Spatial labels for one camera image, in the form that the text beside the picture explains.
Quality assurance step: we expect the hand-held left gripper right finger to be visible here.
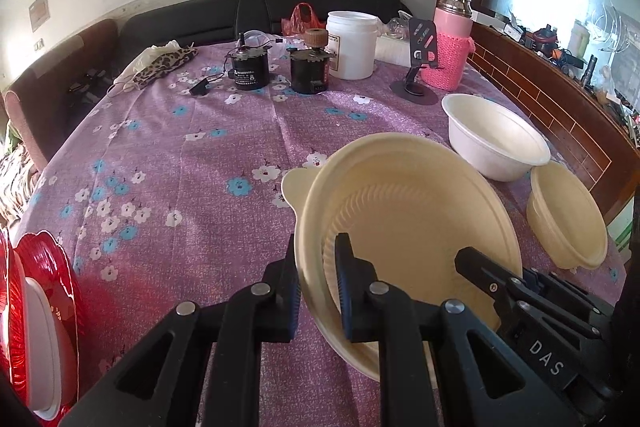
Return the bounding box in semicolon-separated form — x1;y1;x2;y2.
334;232;568;427

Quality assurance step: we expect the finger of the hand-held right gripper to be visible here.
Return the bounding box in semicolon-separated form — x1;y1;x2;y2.
520;267;612;340
454;246;526;330

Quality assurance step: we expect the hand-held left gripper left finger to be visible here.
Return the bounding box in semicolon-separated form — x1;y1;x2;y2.
60;233;305;427

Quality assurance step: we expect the small cream bowl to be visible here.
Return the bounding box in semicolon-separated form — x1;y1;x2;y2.
526;160;609;270

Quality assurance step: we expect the large cream patterned bowl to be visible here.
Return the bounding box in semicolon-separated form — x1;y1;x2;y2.
281;132;524;383

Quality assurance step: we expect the red glass plate gold rim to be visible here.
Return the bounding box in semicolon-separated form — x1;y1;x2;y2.
0;227;15;388
10;229;87;425

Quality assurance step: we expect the wide white paper bowl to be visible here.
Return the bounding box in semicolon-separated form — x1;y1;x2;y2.
22;276;79;422

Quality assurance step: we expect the brown wooden ledge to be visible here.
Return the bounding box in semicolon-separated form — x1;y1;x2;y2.
467;24;640;228

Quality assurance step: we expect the black motor with wooden knob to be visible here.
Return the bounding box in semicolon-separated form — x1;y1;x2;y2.
289;28;335;95

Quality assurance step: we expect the pink thermos with knit sleeve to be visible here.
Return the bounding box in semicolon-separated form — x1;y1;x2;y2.
420;0;475;92

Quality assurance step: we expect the white ribbed container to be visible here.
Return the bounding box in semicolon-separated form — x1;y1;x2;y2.
375;36;413;66

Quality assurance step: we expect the black phone stand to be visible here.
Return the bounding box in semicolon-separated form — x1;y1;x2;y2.
390;17;441;106

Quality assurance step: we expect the white plastic jar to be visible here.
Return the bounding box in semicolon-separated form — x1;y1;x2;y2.
326;11;378;80

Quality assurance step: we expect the clear plastic bag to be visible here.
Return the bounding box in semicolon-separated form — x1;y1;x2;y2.
382;12;413;40

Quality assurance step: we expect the red plastic bag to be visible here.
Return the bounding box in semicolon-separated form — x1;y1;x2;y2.
281;3;327;36

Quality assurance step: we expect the patterned fabric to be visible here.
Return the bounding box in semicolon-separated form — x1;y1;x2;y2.
0;142;43;228

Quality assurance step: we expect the black sofa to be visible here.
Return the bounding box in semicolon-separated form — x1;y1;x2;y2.
117;0;413;52

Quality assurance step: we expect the brown armchair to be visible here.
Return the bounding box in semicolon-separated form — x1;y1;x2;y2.
2;19;121;168

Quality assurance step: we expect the small wall plaque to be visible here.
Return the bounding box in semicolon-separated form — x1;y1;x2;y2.
28;0;50;32

